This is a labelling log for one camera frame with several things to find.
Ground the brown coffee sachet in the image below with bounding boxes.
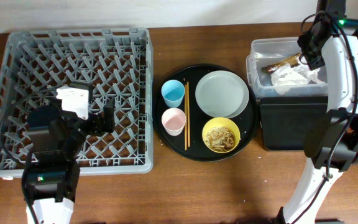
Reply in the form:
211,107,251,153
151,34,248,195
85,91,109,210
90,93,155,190
261,53,301,74

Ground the white napkin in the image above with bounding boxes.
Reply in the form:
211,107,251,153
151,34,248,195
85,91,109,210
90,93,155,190
270,63,324,95

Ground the pink plastic cup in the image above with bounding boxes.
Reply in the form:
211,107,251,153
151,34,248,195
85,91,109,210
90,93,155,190
161,108,185,136

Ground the blue plastic cup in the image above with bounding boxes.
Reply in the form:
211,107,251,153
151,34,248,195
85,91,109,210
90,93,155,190
161,80,185,108

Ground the wooden chopstick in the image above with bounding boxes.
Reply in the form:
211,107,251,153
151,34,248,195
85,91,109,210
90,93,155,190
184,83,188,151
186,82,190,149

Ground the grey plate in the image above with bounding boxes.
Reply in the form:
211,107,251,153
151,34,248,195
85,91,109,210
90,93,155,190
195,70,250,118

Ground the food scraps and rice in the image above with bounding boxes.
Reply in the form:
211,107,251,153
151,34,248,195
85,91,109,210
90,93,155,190
204,126,236,152

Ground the yellow bowl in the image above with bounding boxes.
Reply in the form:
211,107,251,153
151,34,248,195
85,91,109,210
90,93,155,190
202,117,241,154

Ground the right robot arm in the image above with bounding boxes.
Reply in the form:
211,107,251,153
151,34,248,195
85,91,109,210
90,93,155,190
272,0,358,223

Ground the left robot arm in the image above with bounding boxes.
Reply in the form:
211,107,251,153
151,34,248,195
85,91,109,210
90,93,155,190
22,82,115,223

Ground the grey dishwasher rack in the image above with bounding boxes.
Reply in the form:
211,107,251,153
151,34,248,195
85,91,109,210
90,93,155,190
0,28,154,180

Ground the clear plastic bin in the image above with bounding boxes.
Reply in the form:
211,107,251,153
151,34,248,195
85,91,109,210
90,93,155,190
246,37,328,99

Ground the black rectangular tray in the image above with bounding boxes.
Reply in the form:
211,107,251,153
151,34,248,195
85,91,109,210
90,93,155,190
259,96,328,151

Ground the round black tray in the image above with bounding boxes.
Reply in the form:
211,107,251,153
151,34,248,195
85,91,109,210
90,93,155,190
153,64,259,162

